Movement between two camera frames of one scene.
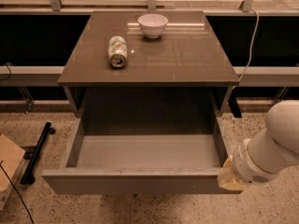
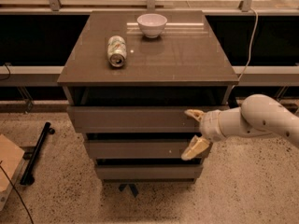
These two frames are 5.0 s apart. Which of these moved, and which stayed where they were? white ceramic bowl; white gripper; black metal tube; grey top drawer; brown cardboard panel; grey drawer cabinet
Moved: white gripper; grey top drawer
Stayed: grey drawer cabinet; white ceramic bowl; black metal tube; brown cardboard panel
